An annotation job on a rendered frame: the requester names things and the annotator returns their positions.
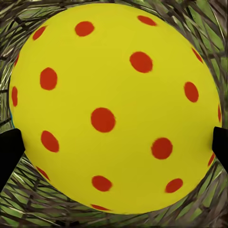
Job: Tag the wicker basket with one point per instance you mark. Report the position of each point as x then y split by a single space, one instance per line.
215 216

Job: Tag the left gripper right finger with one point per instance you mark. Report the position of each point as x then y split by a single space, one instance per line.
220 146

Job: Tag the easter egg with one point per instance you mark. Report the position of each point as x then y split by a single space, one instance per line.
115 107

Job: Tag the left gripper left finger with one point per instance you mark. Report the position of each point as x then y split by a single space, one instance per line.
11 150

